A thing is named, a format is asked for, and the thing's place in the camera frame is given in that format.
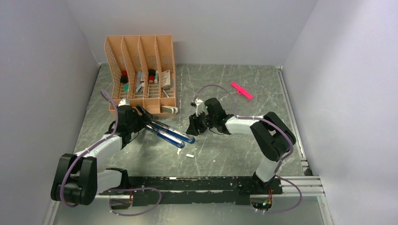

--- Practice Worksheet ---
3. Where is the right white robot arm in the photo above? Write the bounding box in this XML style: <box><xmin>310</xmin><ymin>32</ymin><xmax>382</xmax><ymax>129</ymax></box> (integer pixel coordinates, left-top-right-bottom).
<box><xmin>186</xmin><ymin>98</ymin><xmax>297</xmax><ymax>194</ymax></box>

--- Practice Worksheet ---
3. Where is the red black bottle left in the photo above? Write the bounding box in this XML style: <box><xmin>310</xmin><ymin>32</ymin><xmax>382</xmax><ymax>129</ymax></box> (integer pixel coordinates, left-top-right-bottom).
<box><xmin>120</xmin><ymin>70</ymin><xmax>129</xmax><ymax>84</ymax></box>

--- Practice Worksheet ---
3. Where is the red black bottle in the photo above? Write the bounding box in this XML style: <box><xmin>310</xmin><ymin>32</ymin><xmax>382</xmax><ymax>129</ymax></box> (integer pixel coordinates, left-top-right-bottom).
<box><xmin>148</xmin><ymin>69</ymin><xmax>156</xmax><ymax>83</ymax></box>
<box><xmin>120</xmin><ymin>70</ymin><xmax>129</xmax><ymax>84</ymax></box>

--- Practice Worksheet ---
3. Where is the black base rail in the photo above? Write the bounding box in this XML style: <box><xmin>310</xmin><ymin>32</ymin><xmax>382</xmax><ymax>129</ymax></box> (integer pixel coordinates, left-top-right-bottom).
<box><xmin>97</xmin><ymin>175</ymin><xmax>283</xmax><ymax>206</ymax></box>

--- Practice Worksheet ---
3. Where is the orange plastic desk organizer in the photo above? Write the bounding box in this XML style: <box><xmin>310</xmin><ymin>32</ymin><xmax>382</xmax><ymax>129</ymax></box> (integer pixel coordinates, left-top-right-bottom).
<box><xmin>104</xmin><ymin>35</ymin><xmax>178</xmax><ymax>118</ymax></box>

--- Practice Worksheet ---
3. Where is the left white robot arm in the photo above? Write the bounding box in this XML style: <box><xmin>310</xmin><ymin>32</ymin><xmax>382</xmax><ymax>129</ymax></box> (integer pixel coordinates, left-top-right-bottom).
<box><xmin>50</xmin><ymin>105</ymin><xmax>154</xmax><ymax>207</ymax></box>

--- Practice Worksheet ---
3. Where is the grey stapler in organizer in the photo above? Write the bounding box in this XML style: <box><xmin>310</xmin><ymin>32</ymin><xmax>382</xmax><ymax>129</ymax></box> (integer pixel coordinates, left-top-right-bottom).
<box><xmin>135</xmin><ymin>71</ymin><xmax>145</xmax><ymax>93</ymax></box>

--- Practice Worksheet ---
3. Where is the blue stapler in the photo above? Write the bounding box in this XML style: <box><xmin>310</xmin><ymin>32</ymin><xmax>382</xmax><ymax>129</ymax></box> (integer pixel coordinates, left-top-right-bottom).
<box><xmin>146</xmin><ymin>125</ymin><xmax>185</xmax><ymax>149</ymax></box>
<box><xmin>151</xmin><ymin>120</ymin><xmax>195</xmax><ymax>144</ymax></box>

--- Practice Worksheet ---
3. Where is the white grey stapler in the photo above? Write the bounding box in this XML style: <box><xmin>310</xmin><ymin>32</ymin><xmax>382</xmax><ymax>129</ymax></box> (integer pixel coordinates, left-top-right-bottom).
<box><xmin>161</xmin><ymin>105</ymin><xmax>178</xmax><ymax>114</ymax></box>

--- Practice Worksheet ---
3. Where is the pink plastic clip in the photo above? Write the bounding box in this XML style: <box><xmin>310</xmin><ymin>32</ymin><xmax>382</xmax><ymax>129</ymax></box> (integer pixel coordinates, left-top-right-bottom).
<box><xmin>230</xmin><ymin>82</ymin><xmax>253</xmax><ymax>100</ymax></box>

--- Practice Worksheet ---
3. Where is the red black bottle right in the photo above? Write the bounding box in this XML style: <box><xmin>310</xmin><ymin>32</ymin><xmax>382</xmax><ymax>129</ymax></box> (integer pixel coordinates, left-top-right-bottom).
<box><xmin>148</xmin><ymin>69</ymin><xmax>156</xmax><ymax>83</ymax></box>

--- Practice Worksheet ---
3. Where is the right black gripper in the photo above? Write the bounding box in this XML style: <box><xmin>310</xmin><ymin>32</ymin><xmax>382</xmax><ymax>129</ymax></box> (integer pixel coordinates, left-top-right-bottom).
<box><xmin>185</xmin><ymin>109</ymin><xmax>216</xmax><ymax>136</ymax></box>

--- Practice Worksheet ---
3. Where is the white box in organizer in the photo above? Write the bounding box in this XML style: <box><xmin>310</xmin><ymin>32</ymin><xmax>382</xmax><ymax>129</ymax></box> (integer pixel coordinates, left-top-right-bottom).
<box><xmin>161</xmin><ymin>70</ymin><xmax>172</xmax><ymax>90</ymax></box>

